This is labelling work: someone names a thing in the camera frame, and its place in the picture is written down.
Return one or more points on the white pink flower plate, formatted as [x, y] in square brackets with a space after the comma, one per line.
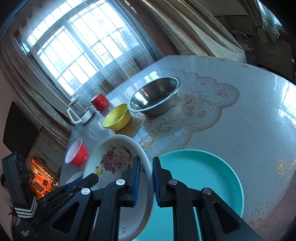
[111, 148]

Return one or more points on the red bowl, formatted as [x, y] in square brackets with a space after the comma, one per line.
[79, 155]

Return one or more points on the large barred window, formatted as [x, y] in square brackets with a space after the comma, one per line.
[76, 46]

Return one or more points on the red mug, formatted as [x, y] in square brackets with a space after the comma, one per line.
[100, 103]

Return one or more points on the yellow bowl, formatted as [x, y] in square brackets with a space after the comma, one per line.
[115, 115]

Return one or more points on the teal plate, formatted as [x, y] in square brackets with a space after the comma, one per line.
[203, 169]

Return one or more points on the sheer white curtain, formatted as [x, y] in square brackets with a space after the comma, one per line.
[129, 76]

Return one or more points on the black television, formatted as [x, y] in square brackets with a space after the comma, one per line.
[18, 132]

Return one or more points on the tied beige curtain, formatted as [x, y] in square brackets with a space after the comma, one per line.
[261, 30]

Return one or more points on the stainless steel bowl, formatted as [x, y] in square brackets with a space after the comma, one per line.
[157, 92]

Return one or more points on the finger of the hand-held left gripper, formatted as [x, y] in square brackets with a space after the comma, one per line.
[73, 182]
[91, 179]

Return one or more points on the dark sofa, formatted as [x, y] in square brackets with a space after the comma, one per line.
[242, 46]

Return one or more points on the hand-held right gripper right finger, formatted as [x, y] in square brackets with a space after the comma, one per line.
[156, 185]

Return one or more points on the orange wooden cabinet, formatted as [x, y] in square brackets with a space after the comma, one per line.
[39, 166]

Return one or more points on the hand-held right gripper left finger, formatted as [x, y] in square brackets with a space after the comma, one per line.
[137, 183]

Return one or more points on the small side window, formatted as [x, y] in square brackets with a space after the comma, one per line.
[270, 14]

